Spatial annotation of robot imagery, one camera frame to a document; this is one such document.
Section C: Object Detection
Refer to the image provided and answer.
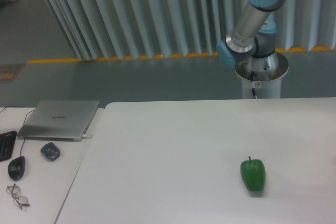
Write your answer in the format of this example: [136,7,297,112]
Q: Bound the black mouse cable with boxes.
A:
[0,105,36,158]

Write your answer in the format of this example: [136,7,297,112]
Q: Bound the silver Huawei laptop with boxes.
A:
[17,100,99,142]

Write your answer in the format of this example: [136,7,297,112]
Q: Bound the black keyboard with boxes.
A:
[0,131,17,162]

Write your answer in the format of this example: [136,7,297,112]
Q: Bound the green bell pepper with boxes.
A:
[240,156,266,191]

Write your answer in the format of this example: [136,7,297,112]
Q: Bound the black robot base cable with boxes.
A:
[249,70,259,100]

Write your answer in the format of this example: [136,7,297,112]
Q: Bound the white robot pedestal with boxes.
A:
[235,52,289,99]

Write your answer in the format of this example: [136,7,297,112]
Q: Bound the black computer mouse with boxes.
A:
[7,156,26,181]

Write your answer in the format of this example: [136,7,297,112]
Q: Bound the thin-framed eyeglasses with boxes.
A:
[6,183,30,210]

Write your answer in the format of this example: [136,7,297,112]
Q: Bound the black earbud case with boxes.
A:
[40,142,61,162]

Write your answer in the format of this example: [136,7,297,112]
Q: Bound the corrugated white partition screen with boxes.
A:
[45,0,335,61]

